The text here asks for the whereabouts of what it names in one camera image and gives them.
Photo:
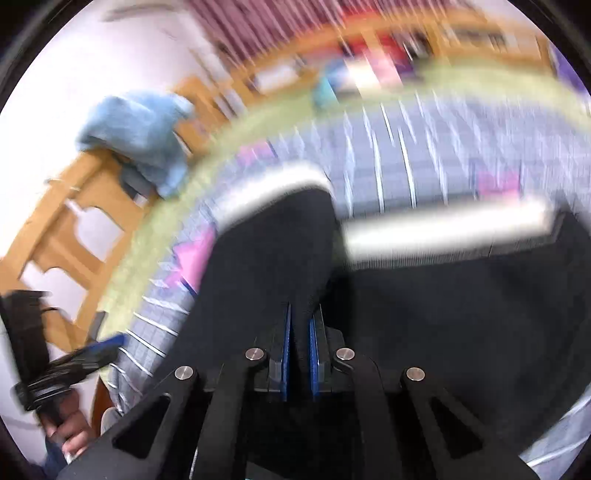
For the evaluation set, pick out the black sweatpants with white stripe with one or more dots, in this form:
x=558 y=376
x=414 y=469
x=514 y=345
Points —
x=492 y=297

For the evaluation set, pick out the wooden bed frame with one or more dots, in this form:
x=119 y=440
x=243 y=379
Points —
x=83 y=225

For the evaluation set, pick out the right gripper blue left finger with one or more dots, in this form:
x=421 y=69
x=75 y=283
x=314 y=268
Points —
x=188 y=425

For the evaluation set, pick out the green fleece bed sheet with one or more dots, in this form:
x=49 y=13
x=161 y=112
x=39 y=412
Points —
x=221 y=152

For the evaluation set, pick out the maroon patterned curtain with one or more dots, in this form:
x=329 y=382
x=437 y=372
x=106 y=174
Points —
x=240 y=30

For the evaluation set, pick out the person's left hand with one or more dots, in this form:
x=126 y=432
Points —
x=74 y=433

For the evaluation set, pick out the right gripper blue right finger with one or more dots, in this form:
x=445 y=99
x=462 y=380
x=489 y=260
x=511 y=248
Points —
x=419 y=432

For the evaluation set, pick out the blue grid patterned quilt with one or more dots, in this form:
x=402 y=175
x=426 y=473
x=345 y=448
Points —
x=507 y=326

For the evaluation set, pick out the light blue fleece garment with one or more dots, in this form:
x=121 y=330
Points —
x=141 y=128

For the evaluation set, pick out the colourful geometric pillow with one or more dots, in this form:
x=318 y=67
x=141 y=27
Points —
x=360 y=78

